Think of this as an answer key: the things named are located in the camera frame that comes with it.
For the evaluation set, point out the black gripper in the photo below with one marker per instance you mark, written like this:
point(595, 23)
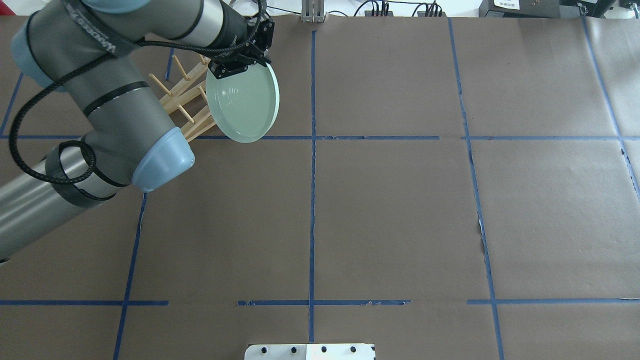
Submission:
point(233, 20)

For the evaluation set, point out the light green ceramic plate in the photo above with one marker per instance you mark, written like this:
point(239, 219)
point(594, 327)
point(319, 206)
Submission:
point(244, 105)

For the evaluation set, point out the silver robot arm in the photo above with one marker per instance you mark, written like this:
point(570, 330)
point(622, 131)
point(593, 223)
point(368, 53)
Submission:
point(83, 47)

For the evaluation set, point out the wooden dish rack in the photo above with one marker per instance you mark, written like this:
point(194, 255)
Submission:
point(188, 97)

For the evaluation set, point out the black box with label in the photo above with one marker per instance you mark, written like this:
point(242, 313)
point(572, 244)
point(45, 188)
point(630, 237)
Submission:
point(549, 9)

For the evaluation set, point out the aluminium frame post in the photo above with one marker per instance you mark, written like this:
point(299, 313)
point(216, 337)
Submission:
point(313, 11)

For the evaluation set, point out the white pedestal column base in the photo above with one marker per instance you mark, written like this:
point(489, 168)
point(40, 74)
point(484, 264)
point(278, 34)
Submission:
point(311, 351)

